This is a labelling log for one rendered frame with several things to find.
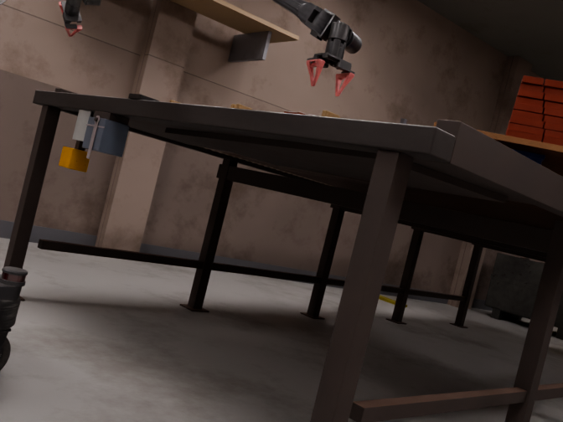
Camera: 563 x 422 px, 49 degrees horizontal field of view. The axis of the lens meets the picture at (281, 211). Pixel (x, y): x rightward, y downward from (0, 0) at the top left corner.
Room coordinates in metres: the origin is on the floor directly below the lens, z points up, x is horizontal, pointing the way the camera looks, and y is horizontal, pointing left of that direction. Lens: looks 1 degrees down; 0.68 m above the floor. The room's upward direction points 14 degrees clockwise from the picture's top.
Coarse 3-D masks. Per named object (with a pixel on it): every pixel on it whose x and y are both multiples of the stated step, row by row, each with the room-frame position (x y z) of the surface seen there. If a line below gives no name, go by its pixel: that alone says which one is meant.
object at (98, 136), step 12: (96, 120) 2.24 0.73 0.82; (108, 120) 2.22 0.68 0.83; (120, 120) 2.26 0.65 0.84; (96, 132) 2.24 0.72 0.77; (108, 132) 2.23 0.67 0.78; (120, 132) 2.26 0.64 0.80; (84, 144) 2.30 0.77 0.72; (96, 144) 2.23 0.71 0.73; (108, 144) 2.24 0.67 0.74; (120, 144) 2.27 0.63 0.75; (120, 156) 2.28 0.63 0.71
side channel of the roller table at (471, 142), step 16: (448, 128) 1.34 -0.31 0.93; (464, 128) 1.34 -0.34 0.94; (464, 144) 1.35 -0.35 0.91; (480, 144) 1.40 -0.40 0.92; (496, 144) 1.45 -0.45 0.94; (464, 160) 1.36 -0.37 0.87; (480, 160) 1.41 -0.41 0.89; (496, 160) 1.46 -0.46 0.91; (512, 160) 1.51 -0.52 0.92; (528, 160) 1.57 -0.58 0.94; (480, 176) 1.42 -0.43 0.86; (496, 176) 1.47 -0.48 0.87; (512, 176) 1.53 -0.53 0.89; (528, 176) 1.59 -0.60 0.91; (544, 176) 1.65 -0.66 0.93; (560, 176) 1.73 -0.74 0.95; (512, 192) 1.58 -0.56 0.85; (528, 192) 1.60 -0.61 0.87; (544, 192) 1.67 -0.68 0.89; (560, 192) 1.75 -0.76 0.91; (544, 208) 1.81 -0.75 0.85; (560, 208) 1.77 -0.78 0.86
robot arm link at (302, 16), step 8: (272, 0) 1.96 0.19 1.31; (280, 0) 1.93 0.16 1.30; (288, 0) 1.92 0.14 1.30; (296, 0) 1.91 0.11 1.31; (288, 8) 1.92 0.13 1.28; (296, 8) 1.90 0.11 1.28; (304, 8) 1.89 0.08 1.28; (312, 8) 1.88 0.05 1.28; (320, 8) 1.87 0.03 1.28; (304, 16) 1.89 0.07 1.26; (312, 16) 1.89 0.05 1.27; (320, 16) 1.87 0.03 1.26; (328, 16) 1.86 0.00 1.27; (312, 24) 1.87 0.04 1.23; (320, 24) 1.87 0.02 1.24; (320, 32) 1.87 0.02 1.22
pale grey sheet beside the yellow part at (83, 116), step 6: (78, 114) 2.43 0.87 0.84; (84, 114) 2.39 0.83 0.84; (90, 114) 2.36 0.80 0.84; (78, 120) 2.42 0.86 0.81; (84, 120) 2.39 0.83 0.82; (78, 126) 2.41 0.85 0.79; (84, 126) 2.38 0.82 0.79; (78, 132) 2.40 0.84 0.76; (84, 132) 2.37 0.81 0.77; (72, 138) 2.43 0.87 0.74; (78, 138) 2.39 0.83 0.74
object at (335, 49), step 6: (330, 42) 1.83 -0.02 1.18; (336, 42) 1.82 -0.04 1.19; (342, 42) 1.84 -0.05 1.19; (330, 48) 1.83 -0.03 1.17; (336, 48) 1.82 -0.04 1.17; (342, 48) 1.83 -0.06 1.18; (318, 54) 1.82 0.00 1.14; (324, 54) 1.80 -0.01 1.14; (330, 54) 1.80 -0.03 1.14; (336, 54) 1.82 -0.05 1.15; (342, 54) 1.83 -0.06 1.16; (330, 60) 1.84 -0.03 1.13; (336, 60) 1.82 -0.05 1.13; (342, 60) 1.83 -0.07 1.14
